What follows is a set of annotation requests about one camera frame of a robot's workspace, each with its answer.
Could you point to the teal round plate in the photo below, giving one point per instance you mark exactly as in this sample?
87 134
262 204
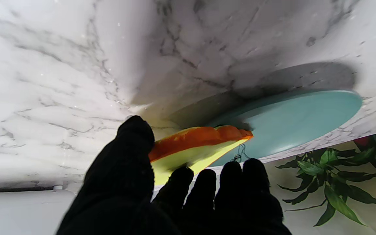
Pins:
292 120

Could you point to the white backdrop sheet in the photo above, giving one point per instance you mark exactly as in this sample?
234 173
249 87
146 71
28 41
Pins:
18 215

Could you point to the large leafy potted plant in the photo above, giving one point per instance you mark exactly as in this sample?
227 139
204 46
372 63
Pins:
325 182

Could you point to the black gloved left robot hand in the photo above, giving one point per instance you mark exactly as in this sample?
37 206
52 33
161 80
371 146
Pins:
119 195

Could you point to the yellow toy toast slice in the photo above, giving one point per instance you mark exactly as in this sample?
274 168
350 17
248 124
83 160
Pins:
194 147

